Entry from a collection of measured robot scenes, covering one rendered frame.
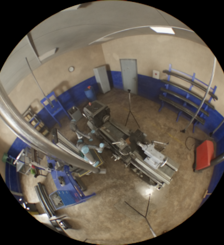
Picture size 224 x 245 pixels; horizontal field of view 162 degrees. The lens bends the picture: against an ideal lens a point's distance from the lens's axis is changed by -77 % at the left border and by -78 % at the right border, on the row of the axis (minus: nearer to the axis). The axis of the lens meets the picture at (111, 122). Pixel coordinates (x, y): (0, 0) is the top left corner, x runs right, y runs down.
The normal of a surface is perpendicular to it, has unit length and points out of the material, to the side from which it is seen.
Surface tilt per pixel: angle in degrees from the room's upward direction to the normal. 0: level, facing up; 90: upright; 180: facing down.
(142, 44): 90
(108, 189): 0
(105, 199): 0
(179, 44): 90
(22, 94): 90
